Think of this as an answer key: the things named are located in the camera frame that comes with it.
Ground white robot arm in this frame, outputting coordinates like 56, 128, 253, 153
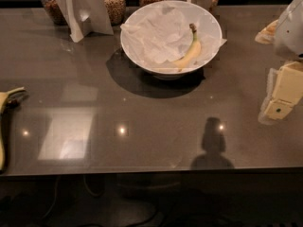
255, 0, 303, 125

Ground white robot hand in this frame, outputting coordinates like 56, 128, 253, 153
255, 20, 303, 125

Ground white folded card stand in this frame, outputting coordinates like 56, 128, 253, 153
56, 0, 114, 43

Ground yellow banana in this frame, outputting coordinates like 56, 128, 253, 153
0, 87, 26, 171
173, 24, 202, 71

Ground white ceramic bowl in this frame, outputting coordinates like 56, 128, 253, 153
119, 0, 223, 80

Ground white crumpled paper liner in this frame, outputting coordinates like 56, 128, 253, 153
119, 2, 228, 70

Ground glass jar with light grains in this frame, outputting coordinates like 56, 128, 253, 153
104, 0, 126, 26

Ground glass jar with brown nuts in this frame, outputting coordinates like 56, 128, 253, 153
41, 0, 67, 26

